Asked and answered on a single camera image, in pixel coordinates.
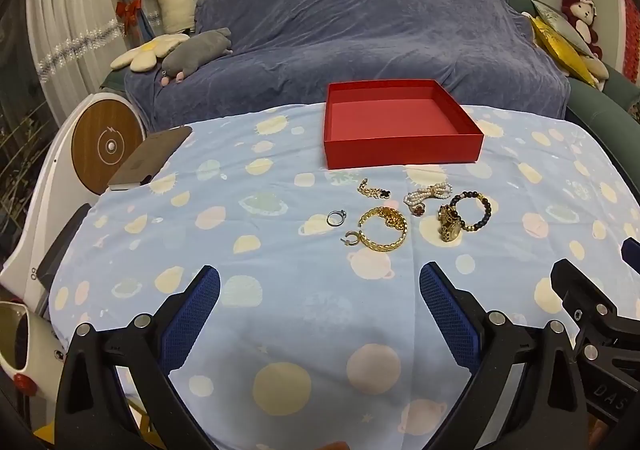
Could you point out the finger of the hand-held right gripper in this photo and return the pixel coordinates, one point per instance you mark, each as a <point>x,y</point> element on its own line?
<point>632,255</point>
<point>582,287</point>

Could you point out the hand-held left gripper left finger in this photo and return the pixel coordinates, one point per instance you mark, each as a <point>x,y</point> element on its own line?
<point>192,315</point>

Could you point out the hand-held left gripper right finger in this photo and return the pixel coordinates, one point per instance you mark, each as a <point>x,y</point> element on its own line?
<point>447,315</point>

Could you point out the hoop earring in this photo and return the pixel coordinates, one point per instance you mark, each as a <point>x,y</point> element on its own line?
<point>361,237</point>

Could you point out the red cardboard box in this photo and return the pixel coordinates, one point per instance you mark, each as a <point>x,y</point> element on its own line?
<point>400,119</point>

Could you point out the green sofa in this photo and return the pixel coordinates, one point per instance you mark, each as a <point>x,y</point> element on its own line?
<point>610,99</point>

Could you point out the white plastic toy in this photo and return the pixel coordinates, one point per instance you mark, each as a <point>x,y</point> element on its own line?
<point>35,345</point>

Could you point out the white exercise machine wooden disc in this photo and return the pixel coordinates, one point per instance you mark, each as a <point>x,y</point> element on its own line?
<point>105,144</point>

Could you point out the yellow cushion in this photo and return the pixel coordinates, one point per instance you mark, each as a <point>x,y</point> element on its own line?
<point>560,49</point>

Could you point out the grey cushion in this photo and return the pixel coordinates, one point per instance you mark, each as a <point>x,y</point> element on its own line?
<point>560,22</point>

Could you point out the red monkey plush toy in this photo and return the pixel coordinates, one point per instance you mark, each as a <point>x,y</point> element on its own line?
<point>580,14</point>

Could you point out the grey plush toy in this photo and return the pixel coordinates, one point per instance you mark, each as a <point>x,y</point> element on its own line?
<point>195,52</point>

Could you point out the flower shaped cushion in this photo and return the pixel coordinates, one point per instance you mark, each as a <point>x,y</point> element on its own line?
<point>145,52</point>

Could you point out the silver tinsel garland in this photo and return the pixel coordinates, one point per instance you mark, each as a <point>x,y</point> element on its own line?
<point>75,47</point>

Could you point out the blue covered sofa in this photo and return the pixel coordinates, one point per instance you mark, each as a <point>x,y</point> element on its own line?
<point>350,29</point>

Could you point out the red ribbon bow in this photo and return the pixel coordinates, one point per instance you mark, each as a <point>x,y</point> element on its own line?
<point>129,12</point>

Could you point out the white curtain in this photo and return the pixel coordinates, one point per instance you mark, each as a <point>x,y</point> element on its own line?
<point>65,4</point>

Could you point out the red patterned wall hanging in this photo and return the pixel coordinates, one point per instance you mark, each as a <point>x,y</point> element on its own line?
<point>631,39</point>

